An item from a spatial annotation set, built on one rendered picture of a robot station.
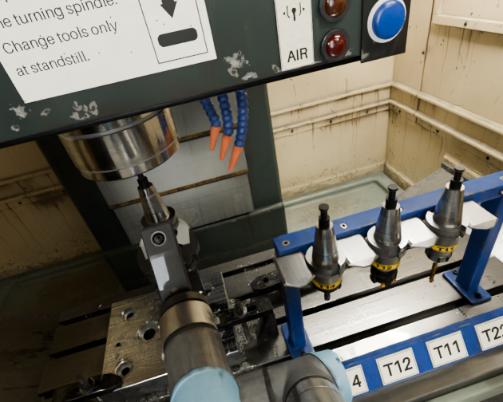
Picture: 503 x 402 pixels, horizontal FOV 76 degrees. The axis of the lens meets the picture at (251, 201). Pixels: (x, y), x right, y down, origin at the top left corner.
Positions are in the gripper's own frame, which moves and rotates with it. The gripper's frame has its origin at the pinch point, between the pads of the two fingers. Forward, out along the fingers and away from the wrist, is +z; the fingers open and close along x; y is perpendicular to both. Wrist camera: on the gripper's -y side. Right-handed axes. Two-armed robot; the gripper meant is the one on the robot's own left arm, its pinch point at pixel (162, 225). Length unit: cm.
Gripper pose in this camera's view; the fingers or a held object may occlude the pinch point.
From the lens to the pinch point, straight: 63.5
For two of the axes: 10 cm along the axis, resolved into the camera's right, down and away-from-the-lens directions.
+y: 1.6, 7.9, 5.9
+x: 9.2, -3.3, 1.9
